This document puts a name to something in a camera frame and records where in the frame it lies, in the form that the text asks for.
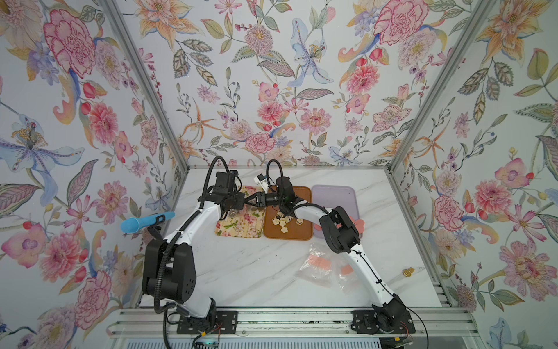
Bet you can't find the bag of cream cookies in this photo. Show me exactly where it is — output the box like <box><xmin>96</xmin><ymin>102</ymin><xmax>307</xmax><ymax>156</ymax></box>
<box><xmin>296</xmin><ymin>244</ymin><xmax>334</xmax><ymax>287</ymax></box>

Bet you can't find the black microphone stand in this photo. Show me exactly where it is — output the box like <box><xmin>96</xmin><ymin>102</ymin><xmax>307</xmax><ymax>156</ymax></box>
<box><xmin>145</xmin><ymin>224</ymin><xmax>164</xmax><ymax>245</ymax></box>

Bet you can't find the bag of pink cookies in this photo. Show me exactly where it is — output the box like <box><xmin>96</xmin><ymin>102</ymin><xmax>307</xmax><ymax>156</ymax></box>
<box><xmin>337</xmin><ymin>264</ymin><xmax>361</xmax><ymax>295</ymax></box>

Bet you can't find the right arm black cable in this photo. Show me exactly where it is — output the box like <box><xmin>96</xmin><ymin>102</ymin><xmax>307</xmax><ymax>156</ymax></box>
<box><xmin>265</xmin><ymin>159</ymin><xmax>430</xmax><ymax>349</ymax></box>

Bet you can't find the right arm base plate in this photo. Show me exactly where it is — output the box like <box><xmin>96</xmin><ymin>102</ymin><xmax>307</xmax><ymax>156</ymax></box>
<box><xmin>351</xmin><ymin>310</ymin><xmax>416</xmax><ymax>335</ymax></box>

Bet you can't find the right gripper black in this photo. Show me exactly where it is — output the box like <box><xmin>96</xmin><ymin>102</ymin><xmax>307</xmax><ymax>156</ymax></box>
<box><xmin>243</xmin><ymin>193</ymin><xmax>287</xmax><ymax>210</ymax></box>

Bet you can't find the small brass knob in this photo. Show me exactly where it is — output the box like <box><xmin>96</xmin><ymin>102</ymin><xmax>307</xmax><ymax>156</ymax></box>
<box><xmin>402</xmin><ymin>268</ymin><xmax>415</xmax><ymax>277</ymax></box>

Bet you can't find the pile of pink cookies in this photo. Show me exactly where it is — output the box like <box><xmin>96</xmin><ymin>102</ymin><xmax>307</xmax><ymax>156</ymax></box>
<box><xmin>312</xmin><ymin>216</ymin><xmax>365</xmax><ymax>238</ymax></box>

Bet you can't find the pile of cream star cookies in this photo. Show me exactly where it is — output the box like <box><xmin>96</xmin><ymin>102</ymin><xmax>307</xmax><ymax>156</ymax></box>
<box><xmin>272</xmin><ymin>212</ymin><xmax>304</xmax><ymax>234</ymax></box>

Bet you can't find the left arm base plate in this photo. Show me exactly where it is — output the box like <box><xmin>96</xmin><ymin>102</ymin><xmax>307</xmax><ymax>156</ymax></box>
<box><xmin>177</xmin><ymin>311</ymin><xmax>238</xmax><ymax>334</ymax></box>

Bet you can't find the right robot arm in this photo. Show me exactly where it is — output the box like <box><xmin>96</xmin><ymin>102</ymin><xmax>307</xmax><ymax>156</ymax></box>
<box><xmin>245</xmin><ymin>174</ymin><xmax>409</xmax><ymax>334</ymax></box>

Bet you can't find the lilac plastic tray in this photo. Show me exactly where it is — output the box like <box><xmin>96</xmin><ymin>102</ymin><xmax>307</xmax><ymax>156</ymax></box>
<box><xmin>311</xmin><ymin>185</ymin><xmax>361</xmax><ymax>219</ymax></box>

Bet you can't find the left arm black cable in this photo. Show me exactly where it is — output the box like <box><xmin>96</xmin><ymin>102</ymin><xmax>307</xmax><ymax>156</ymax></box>
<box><xmin>153</xmin><ymin>156</ymin><xmax>231</xmax><ymax>349</ymax></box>

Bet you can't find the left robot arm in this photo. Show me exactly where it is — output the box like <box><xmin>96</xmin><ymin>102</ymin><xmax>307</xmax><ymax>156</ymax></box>
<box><xmin>142</xmin><ymin>170</ymin><xmax>244</xmax><ymax>318</ymax></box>

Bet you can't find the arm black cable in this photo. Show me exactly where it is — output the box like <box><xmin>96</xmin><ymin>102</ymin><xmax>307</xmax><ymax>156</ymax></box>
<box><xmin>153</xmin><ymin>156</ymin><xmax>231</xmax><ymax>349</ymax></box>
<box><xmin>265</xmin><ymin>159</ymin><xmax>430</xmax><ymax>349</ymax></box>

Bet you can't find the floral pattern tray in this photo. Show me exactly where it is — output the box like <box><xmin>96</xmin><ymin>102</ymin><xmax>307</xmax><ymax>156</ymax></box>
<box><xmin>215</xmin><ymin>205</ymin><xmax>266</xmax><ymax>238</ymax></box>

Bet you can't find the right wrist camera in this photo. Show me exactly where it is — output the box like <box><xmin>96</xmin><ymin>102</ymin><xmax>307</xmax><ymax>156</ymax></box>
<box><xmin>254</xmin><ymin>174</ymin><xmax>270</xmax><ymax>192</ymax></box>

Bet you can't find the brown wooden tray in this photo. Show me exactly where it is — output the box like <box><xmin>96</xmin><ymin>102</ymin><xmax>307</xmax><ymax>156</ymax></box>
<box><xmin>263</xmin><ymin>206</ymin><xmax>313</xmax><ymax>241</ymax></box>

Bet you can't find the blue microphone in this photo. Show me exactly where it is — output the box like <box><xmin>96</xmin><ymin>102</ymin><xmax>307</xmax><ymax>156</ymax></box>
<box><xmin>120</xmin><ymin>212</ymin><xmax>175</xmax><ymax>234</ymax></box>

